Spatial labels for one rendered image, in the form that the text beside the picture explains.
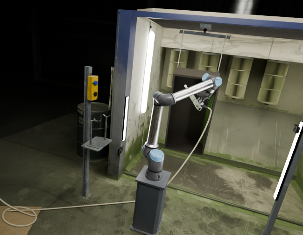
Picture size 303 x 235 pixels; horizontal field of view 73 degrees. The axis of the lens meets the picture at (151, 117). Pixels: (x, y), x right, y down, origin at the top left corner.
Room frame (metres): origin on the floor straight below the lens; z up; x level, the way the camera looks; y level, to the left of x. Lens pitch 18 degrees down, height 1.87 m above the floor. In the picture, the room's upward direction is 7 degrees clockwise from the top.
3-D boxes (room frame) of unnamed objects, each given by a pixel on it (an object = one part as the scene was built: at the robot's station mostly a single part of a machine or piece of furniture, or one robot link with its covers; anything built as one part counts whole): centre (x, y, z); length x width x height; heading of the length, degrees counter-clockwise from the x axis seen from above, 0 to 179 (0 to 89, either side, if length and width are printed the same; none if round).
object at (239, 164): (3.47, -1.27, 0.11); 2.70 x 0.02 x 0.13; 75
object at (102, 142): (2.15, 0.56, 0.95); 0.26 x 0.15 x 0.32; 165
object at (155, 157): (1.87, -0.10, 0.83); 0.17 x 0.15 x 0.18; 22
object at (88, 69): (2.19, 0.72, 0.82); 0.06 x 0.06 x 1.64; 75
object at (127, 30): (2.69, 0.43, 1.14); 0.18 x 0.18 x 2.29; 75
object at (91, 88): (2.17, 0.67, 1.42); 0.12 x 0.06 x 0.26; 165
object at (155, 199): (1.86, -0.10, 0.32); 0.31 x 0.31 x 0.64; 75
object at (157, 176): (1.86, -0.10, 0.69); 0.19 x 0.19 x 0.10
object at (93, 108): (3.29, 0.95, 0.86); 0.54 x 0.54 x 0.01
